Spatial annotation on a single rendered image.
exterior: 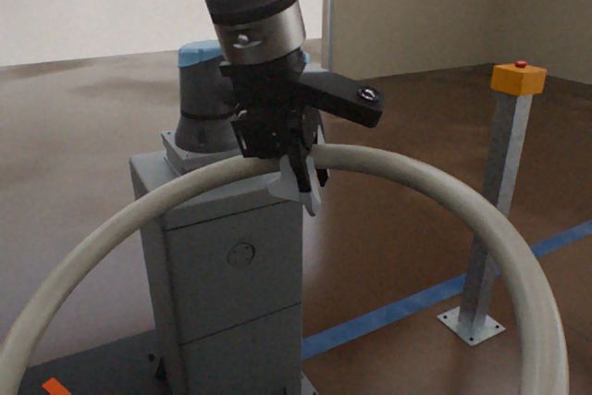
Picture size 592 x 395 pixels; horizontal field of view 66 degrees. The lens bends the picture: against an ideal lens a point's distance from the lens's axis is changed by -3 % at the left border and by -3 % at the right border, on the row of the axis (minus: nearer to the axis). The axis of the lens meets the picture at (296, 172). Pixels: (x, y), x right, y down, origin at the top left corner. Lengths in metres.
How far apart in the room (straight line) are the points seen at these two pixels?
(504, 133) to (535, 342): 1.41
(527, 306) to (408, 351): 1.63
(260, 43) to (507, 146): 1.36
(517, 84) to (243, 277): 1.04
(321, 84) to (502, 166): 1.32
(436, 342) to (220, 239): 1.12
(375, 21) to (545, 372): 6.14
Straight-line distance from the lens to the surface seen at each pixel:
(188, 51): 1.23
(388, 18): 6.53
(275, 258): 1.36
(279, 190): 0.57
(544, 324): 0.38
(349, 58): 6.23
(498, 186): 1.80
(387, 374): 1.91
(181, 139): 1.29
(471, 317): 2.11
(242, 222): 1.25
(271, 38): 0.46
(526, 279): 0.40
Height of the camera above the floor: 1.38
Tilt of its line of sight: 24 degrees down
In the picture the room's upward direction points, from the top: straight up
